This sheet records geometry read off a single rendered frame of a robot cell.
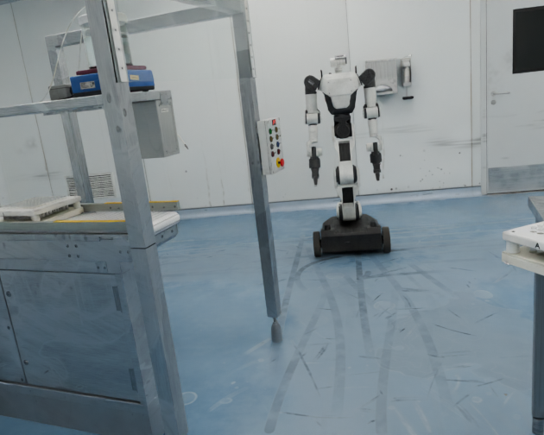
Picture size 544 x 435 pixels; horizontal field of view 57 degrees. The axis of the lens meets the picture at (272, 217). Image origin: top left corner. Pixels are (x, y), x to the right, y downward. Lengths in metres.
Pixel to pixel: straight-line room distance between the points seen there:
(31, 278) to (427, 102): 4.28
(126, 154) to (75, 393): 1.11
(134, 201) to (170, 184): 4.21
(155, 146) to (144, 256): 0.43
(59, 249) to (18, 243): 0.19
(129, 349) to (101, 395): 0.30
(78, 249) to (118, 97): 0.60
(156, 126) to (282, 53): 3.70
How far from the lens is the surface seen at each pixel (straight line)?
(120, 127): 1.56
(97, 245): 1.81
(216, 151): 5.57
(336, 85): 3.85
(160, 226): 1.80
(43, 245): 1.98
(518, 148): 5.73
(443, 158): 5.55
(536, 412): 2.10
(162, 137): 1.81
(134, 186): 1.57
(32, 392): 2.46
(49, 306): 2.16
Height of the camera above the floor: 1.28
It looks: 14 degrees down
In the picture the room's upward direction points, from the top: 6 degrees counter-clockwise
